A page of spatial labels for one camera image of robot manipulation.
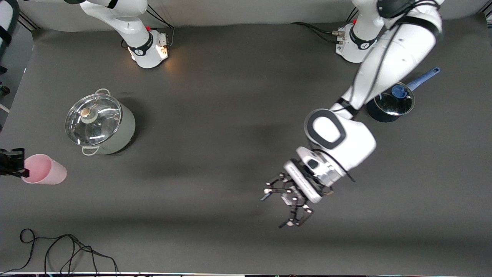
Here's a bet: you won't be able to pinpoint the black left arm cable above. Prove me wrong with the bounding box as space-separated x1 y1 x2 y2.
307 0 442 183

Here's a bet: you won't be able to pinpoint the black arm base cables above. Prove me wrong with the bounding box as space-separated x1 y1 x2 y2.
290 8 358 45
121 6 175 50

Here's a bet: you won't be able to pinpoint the black right arm base cables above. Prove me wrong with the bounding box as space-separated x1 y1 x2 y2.
121 6 175 50

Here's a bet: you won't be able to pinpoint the dark grey table mat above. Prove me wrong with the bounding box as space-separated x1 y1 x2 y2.
0 13 492 275

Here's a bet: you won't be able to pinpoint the glass lid with wooden knob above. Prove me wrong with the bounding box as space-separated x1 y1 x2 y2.
65 93 122 147

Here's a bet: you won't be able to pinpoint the dark blue saucepan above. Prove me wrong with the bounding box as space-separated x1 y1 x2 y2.
365 67 441 123

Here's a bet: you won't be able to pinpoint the pink plastic cup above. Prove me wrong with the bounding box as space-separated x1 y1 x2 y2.
21 154 68 185

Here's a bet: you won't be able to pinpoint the thin black loose cable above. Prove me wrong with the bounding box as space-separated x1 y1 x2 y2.
0 228 120 275

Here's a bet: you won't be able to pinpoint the black left arm base cables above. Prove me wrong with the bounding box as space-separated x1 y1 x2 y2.
290 8 358 45

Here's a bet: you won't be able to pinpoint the glass lid with blue knob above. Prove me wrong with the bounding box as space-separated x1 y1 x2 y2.
375 81 415 116

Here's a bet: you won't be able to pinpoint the grey-green stock pot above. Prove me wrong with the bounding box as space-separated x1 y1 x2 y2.
65 88 136 156

